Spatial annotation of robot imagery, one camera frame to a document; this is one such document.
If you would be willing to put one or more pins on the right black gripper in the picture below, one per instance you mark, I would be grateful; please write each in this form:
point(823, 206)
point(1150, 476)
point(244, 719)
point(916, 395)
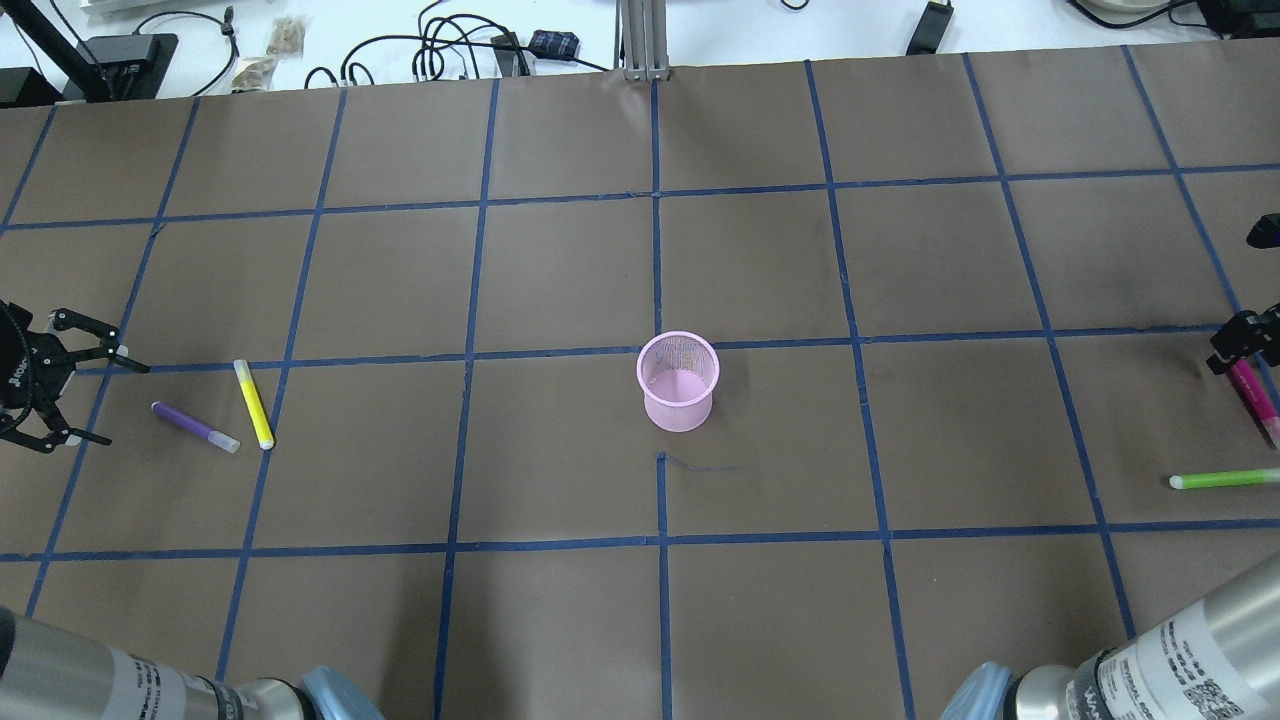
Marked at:
point(1243, 338)

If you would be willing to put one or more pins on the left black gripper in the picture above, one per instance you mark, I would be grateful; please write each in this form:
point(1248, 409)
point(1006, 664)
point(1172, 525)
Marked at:
point(14, 366)

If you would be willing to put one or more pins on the pink highlighter pen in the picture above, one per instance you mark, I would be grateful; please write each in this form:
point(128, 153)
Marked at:
point(1254, 396)

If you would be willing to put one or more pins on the purple highlighter pen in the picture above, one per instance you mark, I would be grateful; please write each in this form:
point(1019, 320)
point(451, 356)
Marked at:
point(194, 426)

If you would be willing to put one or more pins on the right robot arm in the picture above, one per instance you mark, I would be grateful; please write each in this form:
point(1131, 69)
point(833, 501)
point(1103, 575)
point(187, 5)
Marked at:
point(1194, 570)

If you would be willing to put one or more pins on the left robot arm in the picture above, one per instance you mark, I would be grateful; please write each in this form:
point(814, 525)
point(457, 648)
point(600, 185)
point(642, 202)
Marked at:
point(52, 674)

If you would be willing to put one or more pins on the pink mesh cup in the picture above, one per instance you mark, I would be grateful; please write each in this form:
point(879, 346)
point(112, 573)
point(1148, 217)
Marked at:
point(677, 372)

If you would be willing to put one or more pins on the green highlighter pen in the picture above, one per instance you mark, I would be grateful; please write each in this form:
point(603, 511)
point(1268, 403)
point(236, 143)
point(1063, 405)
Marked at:
point(1225, 479)

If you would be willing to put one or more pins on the yellow highlighter pen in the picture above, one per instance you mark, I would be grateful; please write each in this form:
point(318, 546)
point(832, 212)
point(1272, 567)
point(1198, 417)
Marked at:
point(253, 402)

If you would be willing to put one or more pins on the black device box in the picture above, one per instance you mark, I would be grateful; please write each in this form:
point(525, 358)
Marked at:
point(134, 66)

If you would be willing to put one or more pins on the black laptop charger brick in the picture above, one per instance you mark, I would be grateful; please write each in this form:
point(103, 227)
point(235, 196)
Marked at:
point(930, 29)

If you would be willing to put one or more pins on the blue checkered pouch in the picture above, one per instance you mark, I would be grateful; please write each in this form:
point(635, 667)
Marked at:
point(554, 45)

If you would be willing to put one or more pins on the aluminium frame post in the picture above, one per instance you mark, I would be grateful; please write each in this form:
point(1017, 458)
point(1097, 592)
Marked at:
point(641, 40)

